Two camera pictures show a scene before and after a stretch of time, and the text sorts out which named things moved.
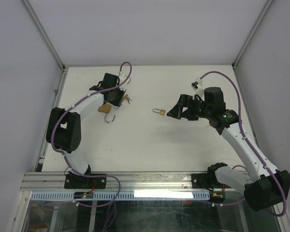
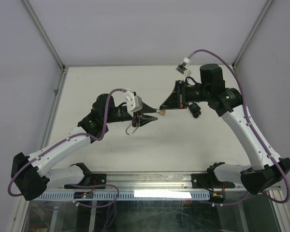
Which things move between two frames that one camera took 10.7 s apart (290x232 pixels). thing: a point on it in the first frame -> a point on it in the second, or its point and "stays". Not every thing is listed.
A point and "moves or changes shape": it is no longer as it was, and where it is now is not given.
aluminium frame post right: (261, 15) stays
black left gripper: (118, 103) -> (142, 119)
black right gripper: (184, 101) -> (177, 99)
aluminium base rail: (125, 181) stays
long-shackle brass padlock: (124, 97) moves or changes shape
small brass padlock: (162, 111) stays
